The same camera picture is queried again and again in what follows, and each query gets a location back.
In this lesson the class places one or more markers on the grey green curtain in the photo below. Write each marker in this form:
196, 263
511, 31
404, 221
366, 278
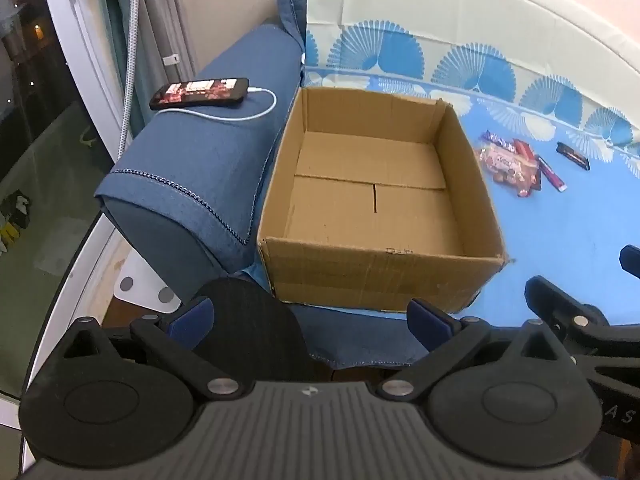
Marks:
155, 20

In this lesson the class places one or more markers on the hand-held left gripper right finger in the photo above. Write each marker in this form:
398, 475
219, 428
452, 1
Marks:
429, 324

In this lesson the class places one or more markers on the blue fabric sofa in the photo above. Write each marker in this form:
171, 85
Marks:
200, 170

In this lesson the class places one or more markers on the brown cardboard box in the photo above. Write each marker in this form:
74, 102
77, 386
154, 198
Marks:
350, 260

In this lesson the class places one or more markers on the red snack bar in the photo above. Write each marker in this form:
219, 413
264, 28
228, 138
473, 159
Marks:
527, 152

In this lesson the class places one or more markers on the black yellow object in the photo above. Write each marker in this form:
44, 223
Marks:
12, 220

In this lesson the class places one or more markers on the blue fan print sheet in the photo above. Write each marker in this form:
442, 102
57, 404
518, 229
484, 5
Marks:
550, 240

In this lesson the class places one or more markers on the black snack bar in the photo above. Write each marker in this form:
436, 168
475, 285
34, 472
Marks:
572, 155

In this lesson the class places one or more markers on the pink clear snack packet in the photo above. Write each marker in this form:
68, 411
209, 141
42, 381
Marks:
505, 165

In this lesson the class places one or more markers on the black smartphone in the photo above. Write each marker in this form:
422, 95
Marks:
200, 92

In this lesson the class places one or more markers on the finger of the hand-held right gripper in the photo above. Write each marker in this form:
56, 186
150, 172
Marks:
631, 260
560, 302

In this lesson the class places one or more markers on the purple snack packet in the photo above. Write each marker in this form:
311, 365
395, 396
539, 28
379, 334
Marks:
497, 140

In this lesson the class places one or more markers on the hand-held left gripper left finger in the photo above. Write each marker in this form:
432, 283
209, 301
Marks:
192, 321

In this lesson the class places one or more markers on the white window frame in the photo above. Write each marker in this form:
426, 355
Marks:
80, 50

